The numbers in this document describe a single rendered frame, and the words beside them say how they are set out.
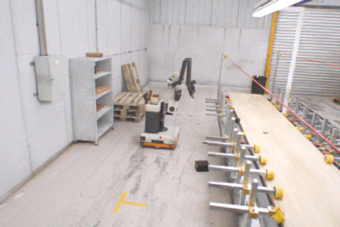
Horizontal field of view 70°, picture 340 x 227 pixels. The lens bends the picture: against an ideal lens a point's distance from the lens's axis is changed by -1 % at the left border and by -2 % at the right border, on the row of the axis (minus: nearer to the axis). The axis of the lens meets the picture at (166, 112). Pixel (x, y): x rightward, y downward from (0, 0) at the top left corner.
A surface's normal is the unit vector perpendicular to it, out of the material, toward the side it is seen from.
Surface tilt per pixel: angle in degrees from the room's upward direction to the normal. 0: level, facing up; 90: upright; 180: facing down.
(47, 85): 90
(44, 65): 90
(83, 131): 90
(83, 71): 90
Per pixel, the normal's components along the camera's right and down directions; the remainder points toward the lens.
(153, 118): -0.14, 0.28
